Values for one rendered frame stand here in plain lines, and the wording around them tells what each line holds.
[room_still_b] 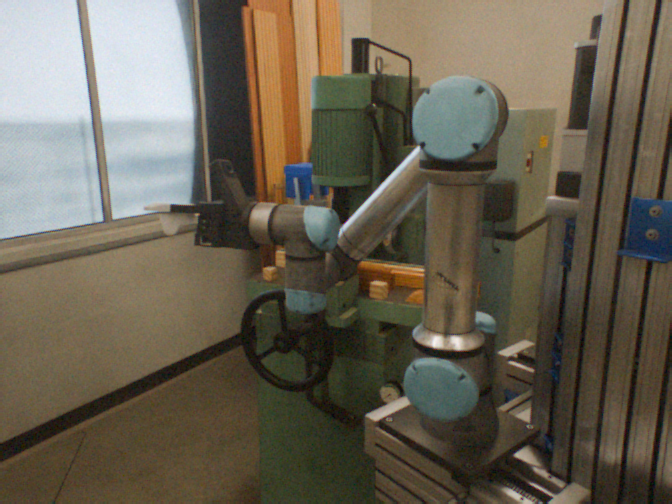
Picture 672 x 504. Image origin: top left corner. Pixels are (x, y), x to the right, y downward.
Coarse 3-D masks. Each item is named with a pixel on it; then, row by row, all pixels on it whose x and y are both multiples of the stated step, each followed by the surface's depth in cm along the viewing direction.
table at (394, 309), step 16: (256, 288) 174; (272, 288) 171; (400, 288) 167; (416, 288) 167; (368, 304) 158; (384, 304) 155; (400, 304) 153; (416, 304) 153; (336, 320) 152; (352, 320) 155; (384, 320) 157; (400, 320) 154; (416, 320) 152
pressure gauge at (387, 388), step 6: (384, 384) 154; (390, 384) 153; (396, 384) 154; (384, 390) 154; (390, 390) 154; (396, 390) 153; (402, 390) 154; (384, 396) 155; (390, 396) 154; (396, 396) 153; (402, 396) 155; (390, 402) 154
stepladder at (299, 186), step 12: (288, 168) 260; (300, 168) 256; (288, 180) 259; (300, 180) 255; (288, 192) 261; (300, 192) 257; (312, 192) 272; (324, 192) 268; (300, 204) 257; (312, 204) 259; (324, 204) 267
